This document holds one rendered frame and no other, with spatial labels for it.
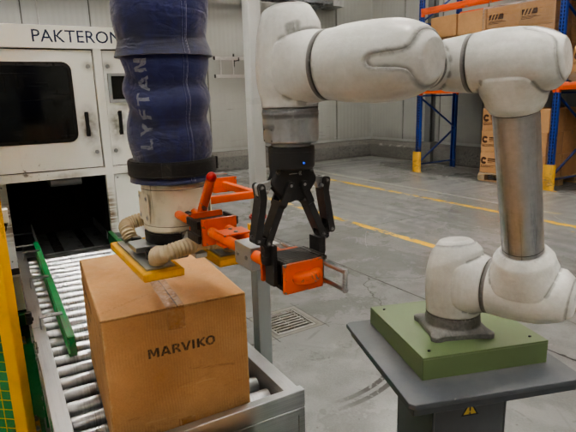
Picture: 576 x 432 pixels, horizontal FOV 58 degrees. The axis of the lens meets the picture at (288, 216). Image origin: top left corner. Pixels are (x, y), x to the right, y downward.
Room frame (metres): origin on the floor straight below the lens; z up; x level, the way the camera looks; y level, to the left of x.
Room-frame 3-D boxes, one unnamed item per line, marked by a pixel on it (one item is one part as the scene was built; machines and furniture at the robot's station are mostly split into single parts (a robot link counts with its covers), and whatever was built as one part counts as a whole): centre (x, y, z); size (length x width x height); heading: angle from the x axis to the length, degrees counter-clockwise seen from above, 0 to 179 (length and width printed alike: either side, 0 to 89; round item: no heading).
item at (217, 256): (1.39, 0.22, 1.11); 0.34 x 0.10 x 0.05; 31
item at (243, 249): (0.95, 0.06, 1.21); 0.07 x 0.07 x 0.04; 31
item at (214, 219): (1.13, 0.17, 1.21); 0.10 x 0.08 x 0.06; 121
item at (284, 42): (0.83, -0.02, 1.56); 0.13 x 0.11 x 0.16; 50
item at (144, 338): (1.58, 0.44, 0.75); 0.60 x 0.40 x 0.40; 26
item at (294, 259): (0.83, 0.00, 1.21); 0.08 x 0.07 x 0.05; 31
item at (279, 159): (0.84, -0.01, 1.37); 0.08 x 0.07 x 0.09; 120
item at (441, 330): (1.44, -0.48, 0.84); 0.22 x 0.18 x 0.06; 5
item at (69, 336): (2.47, 1.26, 0.60); 1.60 x 0.10 x 0.09; 30
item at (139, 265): (1.30, 0.38, 1.11); 0.34 x 0.10 x 0.05; 31
